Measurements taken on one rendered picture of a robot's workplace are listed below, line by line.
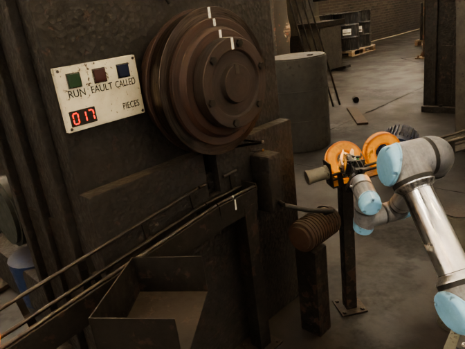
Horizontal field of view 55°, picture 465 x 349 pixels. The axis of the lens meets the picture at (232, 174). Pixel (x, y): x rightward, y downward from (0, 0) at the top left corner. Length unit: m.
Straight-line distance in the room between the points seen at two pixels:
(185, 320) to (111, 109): 0.65
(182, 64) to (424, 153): 0.74
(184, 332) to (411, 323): 1.21
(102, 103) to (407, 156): 0.89
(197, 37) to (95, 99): 0.35
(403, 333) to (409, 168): 0.94
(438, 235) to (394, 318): 0.90
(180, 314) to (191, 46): 0.76
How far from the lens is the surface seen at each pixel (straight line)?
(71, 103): 1.34
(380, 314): 2.16
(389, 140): 1.91
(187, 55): 1.36
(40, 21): 1.34
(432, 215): 1.31
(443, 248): 1.30
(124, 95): 1.42
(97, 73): 1.37
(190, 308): 1.24
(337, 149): 1.87
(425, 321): 2.16
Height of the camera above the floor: 1.32
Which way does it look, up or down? 20 degrees down
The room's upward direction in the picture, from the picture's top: 7 degrees counter-clockwise
